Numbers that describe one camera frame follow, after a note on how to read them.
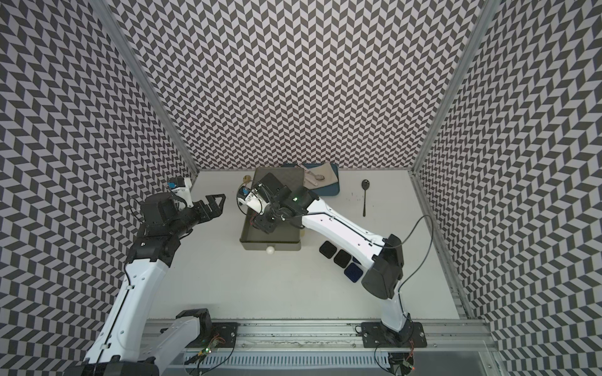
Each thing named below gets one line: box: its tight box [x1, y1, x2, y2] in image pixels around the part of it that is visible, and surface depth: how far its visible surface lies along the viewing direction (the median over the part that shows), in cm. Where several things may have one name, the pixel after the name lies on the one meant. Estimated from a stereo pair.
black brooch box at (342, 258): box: [333, 249, 352, 269], surface depth 91 cm
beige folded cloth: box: [303, 162, 338, 191], surface depth 117 cm
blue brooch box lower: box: [343, 262, 364, 283], surface depth 88 cm
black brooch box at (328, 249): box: [319, 240, 338, 259], surface depth 93 cm
